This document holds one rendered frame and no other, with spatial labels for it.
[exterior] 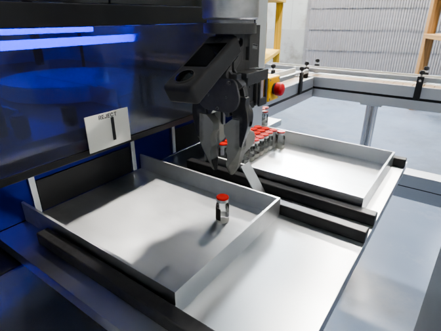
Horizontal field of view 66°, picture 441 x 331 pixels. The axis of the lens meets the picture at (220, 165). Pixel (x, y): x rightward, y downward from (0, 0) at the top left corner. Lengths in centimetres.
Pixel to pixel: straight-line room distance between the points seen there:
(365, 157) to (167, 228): 51
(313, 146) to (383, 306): 107
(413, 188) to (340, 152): 89
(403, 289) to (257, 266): 148
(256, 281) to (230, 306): 5
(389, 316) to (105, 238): 142
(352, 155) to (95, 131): 59
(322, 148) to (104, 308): 64
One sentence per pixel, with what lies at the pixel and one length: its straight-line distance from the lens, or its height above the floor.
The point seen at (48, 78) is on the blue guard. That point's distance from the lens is 53.
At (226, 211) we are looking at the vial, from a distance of 55.
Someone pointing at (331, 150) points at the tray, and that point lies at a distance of 89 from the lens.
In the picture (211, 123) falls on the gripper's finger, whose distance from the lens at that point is 49.
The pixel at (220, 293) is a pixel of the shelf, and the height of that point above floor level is 88.
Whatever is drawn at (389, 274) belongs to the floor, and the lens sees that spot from 199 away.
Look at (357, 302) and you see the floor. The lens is 177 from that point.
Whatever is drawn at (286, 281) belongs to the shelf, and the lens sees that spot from 47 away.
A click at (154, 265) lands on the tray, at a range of 49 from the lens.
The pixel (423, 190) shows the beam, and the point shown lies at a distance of 174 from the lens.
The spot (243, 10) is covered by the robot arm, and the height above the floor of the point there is 120.
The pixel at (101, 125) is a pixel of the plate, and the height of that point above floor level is 103.
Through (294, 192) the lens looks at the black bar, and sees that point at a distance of 63.
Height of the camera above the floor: 119
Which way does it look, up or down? 24 degrees down
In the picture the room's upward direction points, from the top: straight up
